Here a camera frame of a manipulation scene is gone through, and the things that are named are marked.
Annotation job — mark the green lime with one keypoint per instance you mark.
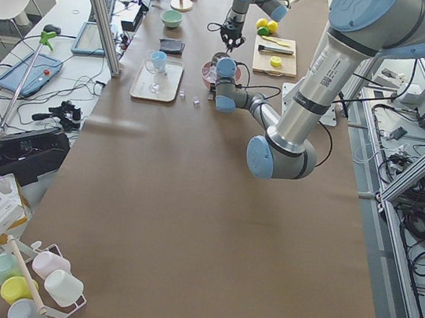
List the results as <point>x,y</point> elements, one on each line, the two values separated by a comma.
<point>263,31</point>

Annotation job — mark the beige serving tray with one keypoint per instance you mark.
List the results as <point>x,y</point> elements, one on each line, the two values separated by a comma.
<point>160,86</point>

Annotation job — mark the pink bowl with ice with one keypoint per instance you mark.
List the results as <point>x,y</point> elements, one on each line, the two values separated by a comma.
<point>208,75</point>

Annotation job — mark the mint green bowl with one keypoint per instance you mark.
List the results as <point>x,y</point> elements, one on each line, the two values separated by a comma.
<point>171,18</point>

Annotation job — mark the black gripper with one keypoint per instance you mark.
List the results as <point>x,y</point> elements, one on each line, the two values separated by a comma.
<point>230,33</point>

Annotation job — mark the aluminium frame post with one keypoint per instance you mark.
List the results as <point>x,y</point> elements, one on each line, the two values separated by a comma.
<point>106,37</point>

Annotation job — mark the black and silver muddler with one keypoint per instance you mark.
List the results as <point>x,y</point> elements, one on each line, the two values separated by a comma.
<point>269,49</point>

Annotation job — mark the wooden cutting board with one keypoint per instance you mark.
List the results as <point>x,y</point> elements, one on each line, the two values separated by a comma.
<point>261,60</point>

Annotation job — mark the yellow cup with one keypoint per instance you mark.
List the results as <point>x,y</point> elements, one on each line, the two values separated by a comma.
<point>14,289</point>

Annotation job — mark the mint green cup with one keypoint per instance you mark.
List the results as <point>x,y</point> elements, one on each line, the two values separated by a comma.
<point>9,267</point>

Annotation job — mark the black equipment case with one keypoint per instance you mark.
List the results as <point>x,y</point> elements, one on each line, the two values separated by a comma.
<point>28,155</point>

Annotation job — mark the grey cup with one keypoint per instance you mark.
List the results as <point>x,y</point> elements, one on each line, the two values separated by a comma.
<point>24,308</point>

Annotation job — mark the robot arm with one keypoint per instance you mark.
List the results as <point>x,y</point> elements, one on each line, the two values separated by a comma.
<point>275,9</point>
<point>357,30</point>

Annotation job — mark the yellow lemon half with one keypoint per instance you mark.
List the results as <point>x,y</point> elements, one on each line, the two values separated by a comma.
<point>276,61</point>

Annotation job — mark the stainless steel ice scoop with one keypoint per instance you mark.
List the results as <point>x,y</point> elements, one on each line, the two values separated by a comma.
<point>218,56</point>

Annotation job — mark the white cup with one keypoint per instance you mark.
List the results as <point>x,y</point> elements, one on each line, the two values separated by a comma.
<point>63,287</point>

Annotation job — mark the clear wine glass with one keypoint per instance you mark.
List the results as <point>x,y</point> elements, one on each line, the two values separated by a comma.
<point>154,87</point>

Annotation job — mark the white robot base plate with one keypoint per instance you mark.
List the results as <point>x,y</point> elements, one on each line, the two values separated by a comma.
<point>288,92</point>

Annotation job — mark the green tipped grabber stick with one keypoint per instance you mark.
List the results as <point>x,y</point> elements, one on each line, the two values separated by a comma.
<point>48,32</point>

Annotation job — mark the yellow plastic knife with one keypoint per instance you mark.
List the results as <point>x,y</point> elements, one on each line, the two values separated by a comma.
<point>275,41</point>

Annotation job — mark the light blue cup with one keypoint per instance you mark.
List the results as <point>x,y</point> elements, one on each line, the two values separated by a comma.
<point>156,61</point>

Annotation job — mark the pink cup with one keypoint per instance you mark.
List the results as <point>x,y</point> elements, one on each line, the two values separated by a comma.
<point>46,262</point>

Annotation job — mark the dark grey folded cloth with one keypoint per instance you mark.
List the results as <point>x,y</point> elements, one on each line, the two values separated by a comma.
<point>171,46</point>

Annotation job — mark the white wire cup rack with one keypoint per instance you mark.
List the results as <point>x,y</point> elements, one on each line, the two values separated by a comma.
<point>45,304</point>

